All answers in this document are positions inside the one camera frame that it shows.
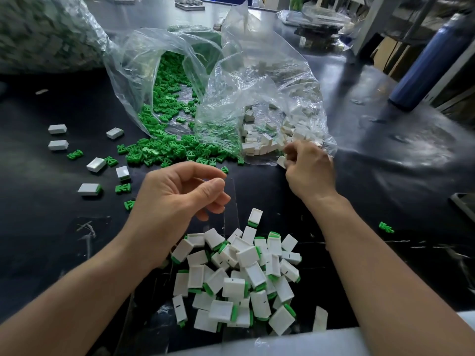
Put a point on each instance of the stack of black trays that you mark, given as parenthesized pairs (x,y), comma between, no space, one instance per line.
(319,37)

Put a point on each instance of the heap of green inserts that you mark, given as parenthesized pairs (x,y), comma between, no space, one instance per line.
(167,118)

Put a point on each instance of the blue water bottle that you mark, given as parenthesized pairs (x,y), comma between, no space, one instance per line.
(426,62)

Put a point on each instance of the clear bag of green inserts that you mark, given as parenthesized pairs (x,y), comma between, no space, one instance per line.
(148,59)

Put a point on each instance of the person's left hand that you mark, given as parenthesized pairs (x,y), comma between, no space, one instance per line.
(167,203)

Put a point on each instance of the person's right fingers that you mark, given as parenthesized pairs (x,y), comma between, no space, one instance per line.
(293,153)

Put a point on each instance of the person's left thumb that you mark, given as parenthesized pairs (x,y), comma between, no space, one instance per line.
(212,189)

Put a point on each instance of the large bag of assembled parts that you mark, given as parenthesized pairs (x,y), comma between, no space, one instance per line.
(40,33)

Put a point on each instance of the white metal frame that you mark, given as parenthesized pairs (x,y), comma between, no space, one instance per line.
(374,22)

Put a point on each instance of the person's right forearm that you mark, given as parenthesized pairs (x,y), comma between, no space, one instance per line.
(371,274)

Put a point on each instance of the crumpled clear plastic bag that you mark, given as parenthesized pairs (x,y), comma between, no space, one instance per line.
(315,14)

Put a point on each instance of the grey parts tray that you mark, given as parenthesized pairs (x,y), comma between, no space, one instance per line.
(189,2)

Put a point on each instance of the white foam sheet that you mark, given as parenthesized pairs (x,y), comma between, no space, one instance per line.
(297,344)

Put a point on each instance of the translucent white plastic cap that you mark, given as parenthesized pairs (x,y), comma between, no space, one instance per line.
(320,319)

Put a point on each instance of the clear bag of white caps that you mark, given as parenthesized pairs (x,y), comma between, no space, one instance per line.
(259,81)

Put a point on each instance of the person's left forearm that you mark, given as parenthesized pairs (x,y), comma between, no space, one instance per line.
(74,300)

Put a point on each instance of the heap of empty white caps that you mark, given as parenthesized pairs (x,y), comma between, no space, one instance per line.
(274,133)

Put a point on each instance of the person's right hand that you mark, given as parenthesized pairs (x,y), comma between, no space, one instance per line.
(313,174)

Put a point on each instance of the pile of assembled white-green caps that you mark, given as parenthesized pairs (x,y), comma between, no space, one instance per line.
(237,281)

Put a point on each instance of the green plastic insert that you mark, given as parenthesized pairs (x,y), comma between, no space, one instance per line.
(123,188)
(111,161)
(129,205)
(75,154)
(386,227)

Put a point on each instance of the brown cardboard box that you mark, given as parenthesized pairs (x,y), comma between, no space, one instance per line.
(389,57)

